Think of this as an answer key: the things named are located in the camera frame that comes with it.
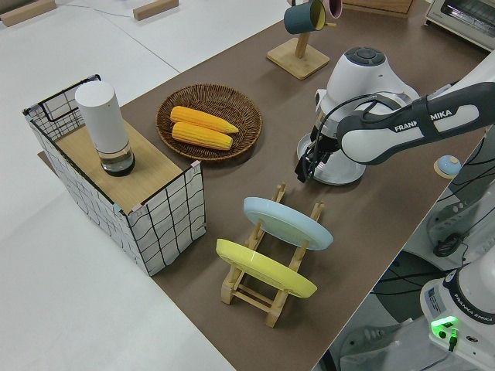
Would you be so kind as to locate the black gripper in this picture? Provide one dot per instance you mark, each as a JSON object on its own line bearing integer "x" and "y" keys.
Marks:
{"x": 326, "y": 145}

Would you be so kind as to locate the yellow plate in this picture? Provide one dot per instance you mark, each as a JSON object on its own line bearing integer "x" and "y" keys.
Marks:
{"x": 267, "y": 270}

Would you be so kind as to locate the yellow corn cob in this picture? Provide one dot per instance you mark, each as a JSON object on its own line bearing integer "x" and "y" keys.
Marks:
{"x": 201, "y": 118}
{"x": 201, "y": 137}

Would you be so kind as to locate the wooden plate rack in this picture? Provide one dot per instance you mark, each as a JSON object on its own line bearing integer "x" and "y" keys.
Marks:
{"x": 251, "y": 297}

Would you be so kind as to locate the white cylinder bottle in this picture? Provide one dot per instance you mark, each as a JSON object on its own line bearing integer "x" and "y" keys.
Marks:
{"x": 104, "y": 123}

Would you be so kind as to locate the white toaster oven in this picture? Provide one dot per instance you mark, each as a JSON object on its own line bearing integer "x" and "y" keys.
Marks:
{"x": 460, "y": 19}

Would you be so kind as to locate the wooden drawer cabinet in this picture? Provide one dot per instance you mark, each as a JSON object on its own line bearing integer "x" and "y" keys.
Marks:
{"x": 379, "y": 5}

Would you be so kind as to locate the dark blue mug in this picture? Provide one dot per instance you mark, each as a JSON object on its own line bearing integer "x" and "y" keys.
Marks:
{"x": 299, "y": 17}

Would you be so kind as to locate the gray plate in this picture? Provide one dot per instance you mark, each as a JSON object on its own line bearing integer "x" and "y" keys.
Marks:
{"x": 342, "y": 172}

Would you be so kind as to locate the pink mug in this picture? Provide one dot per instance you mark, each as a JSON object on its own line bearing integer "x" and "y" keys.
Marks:
{"x": 334, "y": 7}

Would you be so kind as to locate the wooden block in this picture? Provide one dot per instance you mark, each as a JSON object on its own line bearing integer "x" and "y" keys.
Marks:
{"x": 154, "y": 8}
{"x": 27, "y": 11}

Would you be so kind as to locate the light blue plate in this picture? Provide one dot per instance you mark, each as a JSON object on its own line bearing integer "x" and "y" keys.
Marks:
{"x": 286, "y": 222}

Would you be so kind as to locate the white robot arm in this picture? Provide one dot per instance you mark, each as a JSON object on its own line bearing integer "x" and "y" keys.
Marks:
{"x": 390, "y": 127}

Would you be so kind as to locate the wooden mug tree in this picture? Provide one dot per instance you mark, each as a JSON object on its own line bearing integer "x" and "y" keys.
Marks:
{"x": 299, "y": 62}

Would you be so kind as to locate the brown wicker basket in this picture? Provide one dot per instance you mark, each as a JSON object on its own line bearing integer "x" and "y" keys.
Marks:
{"x": 247, "y": 116}

